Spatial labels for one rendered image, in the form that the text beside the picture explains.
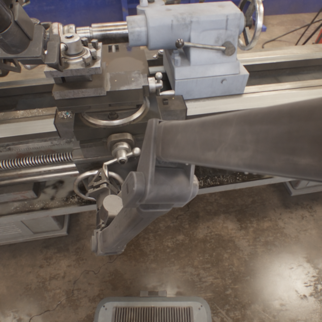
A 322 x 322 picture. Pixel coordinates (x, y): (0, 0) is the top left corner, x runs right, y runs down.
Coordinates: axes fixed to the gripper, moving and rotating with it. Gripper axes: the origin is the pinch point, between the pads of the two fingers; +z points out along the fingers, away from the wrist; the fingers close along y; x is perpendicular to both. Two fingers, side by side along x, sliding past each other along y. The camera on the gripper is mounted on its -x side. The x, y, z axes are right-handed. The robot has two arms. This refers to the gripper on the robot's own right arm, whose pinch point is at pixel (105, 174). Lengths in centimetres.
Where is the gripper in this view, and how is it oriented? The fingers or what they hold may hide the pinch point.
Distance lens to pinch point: 84.8
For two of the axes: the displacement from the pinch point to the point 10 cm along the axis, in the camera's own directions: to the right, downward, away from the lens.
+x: -9.1, 3.6, 2.0
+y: -3.8, -5.4, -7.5
